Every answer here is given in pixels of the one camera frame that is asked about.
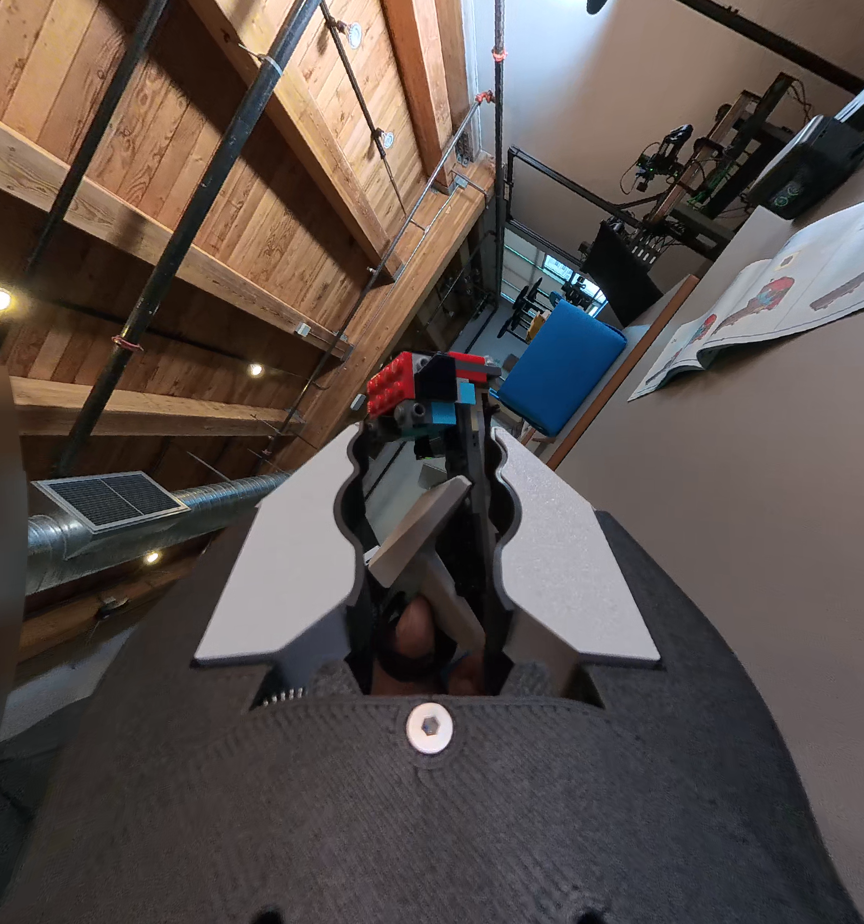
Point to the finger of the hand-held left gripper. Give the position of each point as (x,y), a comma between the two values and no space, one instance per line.
(421,534)

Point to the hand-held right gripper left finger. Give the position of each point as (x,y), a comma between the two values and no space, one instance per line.
(280,556)

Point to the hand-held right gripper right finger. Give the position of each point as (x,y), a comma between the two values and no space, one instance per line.
(569,563)

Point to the toy brick truck model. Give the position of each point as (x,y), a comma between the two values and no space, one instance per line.
(392,386)

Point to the grey desk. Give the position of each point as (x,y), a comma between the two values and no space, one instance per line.
(764,541)

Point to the person's left hand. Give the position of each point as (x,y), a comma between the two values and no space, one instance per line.
(416,626)

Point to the ceiling vent grille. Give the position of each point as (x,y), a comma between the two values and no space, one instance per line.
(107,498)

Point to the large blue box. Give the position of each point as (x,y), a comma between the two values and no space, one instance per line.
(562,361)

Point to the wood-edged table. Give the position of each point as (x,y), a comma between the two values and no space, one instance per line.
(648,346)

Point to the black cloth covered box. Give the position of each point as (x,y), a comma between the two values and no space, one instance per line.
(619,274)

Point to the black ceiling pipe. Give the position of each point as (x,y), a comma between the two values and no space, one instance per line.
(99,137)
(186,238)

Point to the brick instruction booklet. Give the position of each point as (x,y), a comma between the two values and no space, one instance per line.
(800,289)

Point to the black pole with red ties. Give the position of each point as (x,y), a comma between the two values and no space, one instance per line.
(499,144)

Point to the black portable power station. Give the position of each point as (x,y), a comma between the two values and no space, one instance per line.
(807,166)

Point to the silver ventilation duct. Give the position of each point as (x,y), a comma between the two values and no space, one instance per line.
(215,502)

